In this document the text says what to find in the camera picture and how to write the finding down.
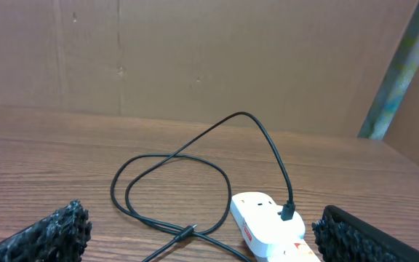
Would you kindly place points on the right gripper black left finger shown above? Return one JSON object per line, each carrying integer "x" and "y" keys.
{"x": 60, "y": 237}

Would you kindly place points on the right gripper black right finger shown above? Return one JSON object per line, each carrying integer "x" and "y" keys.
{"x": 342, "y": 237}

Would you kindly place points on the white charger adapter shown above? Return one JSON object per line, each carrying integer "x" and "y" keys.
{"x": 259, "y": 220}

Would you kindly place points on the white power strip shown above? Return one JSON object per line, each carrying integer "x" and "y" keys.
{"x": 298, "y": 251}

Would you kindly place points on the green blue corner strip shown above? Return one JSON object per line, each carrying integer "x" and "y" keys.
{"x": 395, "y": 83}

